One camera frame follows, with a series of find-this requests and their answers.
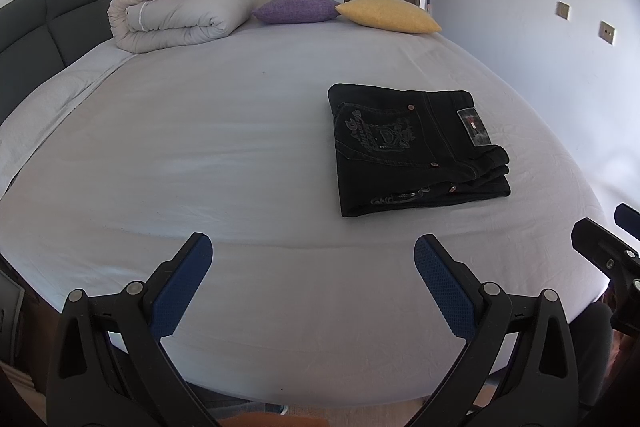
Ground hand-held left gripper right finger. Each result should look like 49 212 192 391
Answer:
400 233 581 427

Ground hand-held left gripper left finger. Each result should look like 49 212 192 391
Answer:
45 232 221 427

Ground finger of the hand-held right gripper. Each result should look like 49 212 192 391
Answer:
614 203 640 233
571 217 640 335

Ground black pants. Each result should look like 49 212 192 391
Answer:
327 83 512 219

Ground bed with white sheet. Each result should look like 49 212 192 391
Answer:
0 14 608 408

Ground folded white duvet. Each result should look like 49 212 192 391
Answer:
107 0 263 54

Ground yellow pillow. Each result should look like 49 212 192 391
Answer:
335 0 443 34

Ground dark grey padded headboard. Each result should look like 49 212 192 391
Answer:
0 0 141 125

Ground purple pillow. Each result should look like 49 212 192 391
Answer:
252 0 342 25

